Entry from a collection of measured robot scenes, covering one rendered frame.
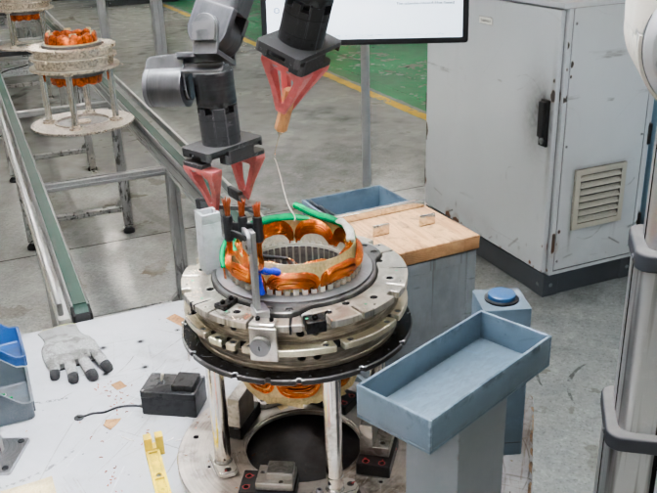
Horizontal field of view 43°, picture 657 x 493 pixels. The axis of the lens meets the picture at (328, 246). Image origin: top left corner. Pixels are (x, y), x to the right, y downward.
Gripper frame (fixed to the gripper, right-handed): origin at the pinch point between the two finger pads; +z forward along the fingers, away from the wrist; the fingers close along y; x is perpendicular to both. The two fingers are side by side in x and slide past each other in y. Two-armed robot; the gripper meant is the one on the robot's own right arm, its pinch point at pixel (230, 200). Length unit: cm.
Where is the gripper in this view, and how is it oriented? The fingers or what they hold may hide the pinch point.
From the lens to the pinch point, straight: 124.1
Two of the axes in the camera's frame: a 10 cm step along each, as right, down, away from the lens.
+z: 0.7, 9.1, 4.1
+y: -7.0, 3.4, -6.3
